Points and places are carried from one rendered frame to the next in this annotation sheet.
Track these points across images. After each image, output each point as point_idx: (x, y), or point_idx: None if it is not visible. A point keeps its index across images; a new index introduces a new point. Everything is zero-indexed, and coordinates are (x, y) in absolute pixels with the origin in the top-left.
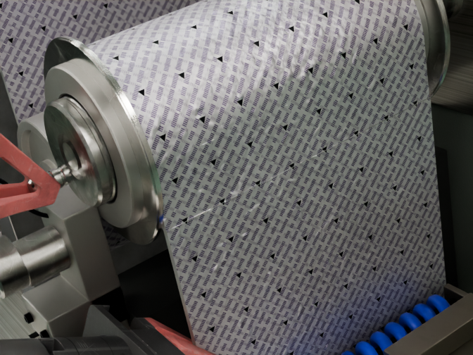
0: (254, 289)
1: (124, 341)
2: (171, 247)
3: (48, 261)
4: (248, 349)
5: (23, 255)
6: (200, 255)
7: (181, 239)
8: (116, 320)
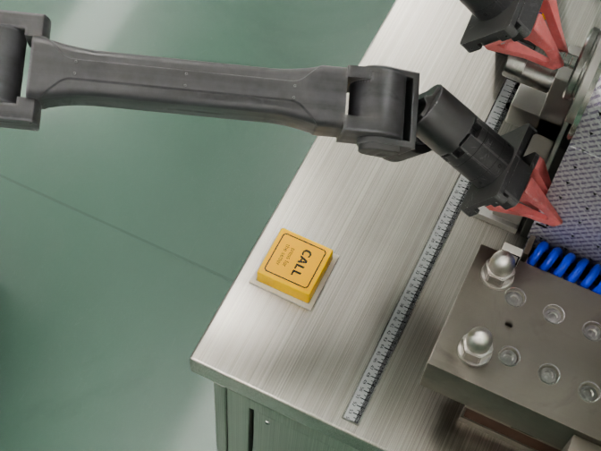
0: (598, 206)
1: (510, 160)
2: (565, 152)
3: (536, 83)
4: (573, 222)
5: (528, 69)
6: (579, 168)
7: (573, 154)
8: (523, 146)
